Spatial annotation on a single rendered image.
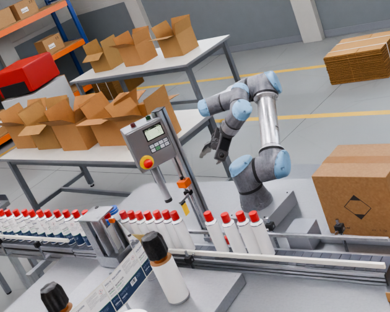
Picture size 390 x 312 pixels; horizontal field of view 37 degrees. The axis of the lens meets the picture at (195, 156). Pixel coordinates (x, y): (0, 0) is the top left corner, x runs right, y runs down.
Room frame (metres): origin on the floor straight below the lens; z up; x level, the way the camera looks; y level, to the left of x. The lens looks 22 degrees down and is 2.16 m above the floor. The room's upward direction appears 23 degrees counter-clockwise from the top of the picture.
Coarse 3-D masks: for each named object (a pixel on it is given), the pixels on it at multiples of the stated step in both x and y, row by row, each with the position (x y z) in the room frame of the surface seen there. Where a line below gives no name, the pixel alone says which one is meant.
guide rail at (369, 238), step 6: (240, 234) 2.06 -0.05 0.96; (270, 234) 1.96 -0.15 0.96; (276, 234) 1.95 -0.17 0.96; (282, 234) 1.93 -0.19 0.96; (288, 234) 1.91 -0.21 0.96; (294, 234) 1.90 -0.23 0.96; (300, 234) 1.88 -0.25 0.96; (306, 234) 1.86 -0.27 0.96; (312, 234) 1.85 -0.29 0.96; (318, 234) 1.83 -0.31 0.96; (354, 240) 1.73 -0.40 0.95; (360, 240) 1.71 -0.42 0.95; (366, 240) 1.70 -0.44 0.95; (372, 240) 1.68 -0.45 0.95; (378, 240) 1.67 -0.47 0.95; (384, 240) 1.65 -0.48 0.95
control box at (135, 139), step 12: (144, 120) 2.33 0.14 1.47; (156, 120) 2.29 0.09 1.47; (132, 132) 2.26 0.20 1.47; (132, 144) 2.26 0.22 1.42; (144, 144) 2.27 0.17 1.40; (132, 156) 2.32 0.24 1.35; (144, 156) 2.26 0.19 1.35; (156, 156) 2.27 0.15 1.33; (168, 156) 2.28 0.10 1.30; (144, 168) 2.26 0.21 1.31
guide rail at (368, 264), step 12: (168, 252) 2.25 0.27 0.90; (180, 252) 2.20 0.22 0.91; (192, 252) 2.16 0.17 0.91; (204, 252) 2.11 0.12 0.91; (216, 252) 2.07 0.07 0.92; (228, 252) 2.04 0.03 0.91; (324, 264) 1.74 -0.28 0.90; (336, 264) 1.71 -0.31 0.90; (348, 264) 1.68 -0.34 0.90; (360, 264) 1.65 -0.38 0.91; (372, 264) 1.62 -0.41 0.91; (384, 264) 1.59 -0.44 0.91
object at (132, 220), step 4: (128, 212) 2.40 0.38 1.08; (132, 212) 2.39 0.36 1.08; (128, 216) 2.40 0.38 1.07; (132, 216) 2.39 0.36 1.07; (132, 220) 2.39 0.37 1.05; (136, 220) 2.38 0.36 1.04; (132, 224) 2.38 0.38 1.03; (136, 224) 2.38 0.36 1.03; (132, 228) 2.39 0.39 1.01; (136, 228) 2.38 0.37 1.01; (136, 232) 2.38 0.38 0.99; (140, 232) 2.38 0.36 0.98
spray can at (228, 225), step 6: (222, 216) 2.02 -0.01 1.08; (228, 216) 2.02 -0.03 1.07; (228, 222) 2.02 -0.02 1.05; (234, 222) 2.02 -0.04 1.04; (228, 228) 2.01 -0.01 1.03; (234, 228) 2.01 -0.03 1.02; (228, 234) 2.01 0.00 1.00; (234, 234) 2.01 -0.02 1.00; (228, 240) 2.03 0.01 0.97; (234, 240) 2.01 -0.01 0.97; (240, 240) 2.02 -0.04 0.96; (234, 246) 2.01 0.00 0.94; (240, 246) 2.01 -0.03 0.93; (234, 252) 2.02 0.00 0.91; (240, 252) 2.01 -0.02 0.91; (246, 252) 2.03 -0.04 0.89
